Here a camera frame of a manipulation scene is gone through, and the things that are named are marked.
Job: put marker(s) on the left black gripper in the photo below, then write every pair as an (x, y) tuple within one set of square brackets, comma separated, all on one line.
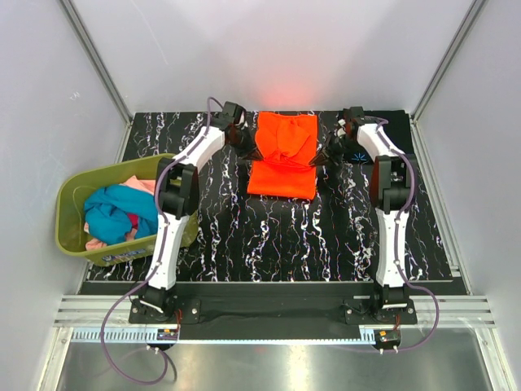
[(250, 151)]

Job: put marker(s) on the olive green plastic basket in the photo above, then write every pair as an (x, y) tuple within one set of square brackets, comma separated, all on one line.
[(72, 232)]

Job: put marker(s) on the teal t shirt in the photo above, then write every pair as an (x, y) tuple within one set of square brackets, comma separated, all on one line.
[(106, 213)]

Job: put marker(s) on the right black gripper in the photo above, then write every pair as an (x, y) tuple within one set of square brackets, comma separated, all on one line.
[(323, 155)]

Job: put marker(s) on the aluminium frame rail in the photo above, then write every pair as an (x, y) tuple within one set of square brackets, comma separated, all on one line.
[(90, 311)]

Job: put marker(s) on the pink t shirt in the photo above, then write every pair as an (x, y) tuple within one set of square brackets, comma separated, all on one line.
[(145, 185)]

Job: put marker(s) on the left aluminium corner post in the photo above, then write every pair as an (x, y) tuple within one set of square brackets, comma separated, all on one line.
[(81, 31)]

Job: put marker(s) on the dark red t shirt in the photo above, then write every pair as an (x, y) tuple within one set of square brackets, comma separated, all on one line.
[(134, 219)]

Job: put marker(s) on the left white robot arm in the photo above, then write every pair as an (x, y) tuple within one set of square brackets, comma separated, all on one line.
[(177, 199)]

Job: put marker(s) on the orange t shirt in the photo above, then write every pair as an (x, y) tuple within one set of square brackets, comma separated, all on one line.
[(287, 144)]

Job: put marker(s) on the right aluminium corner post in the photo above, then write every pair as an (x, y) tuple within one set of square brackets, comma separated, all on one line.
[(464, 29)]

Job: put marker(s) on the aluminium corner post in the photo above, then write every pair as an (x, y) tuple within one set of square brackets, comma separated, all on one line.
[(464, 29), (81, 31)]

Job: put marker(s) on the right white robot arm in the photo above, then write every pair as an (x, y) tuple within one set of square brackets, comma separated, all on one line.
[(392, 191)]

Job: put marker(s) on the folded black t shirt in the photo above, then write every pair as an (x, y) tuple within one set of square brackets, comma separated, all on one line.
[(397, 129)]

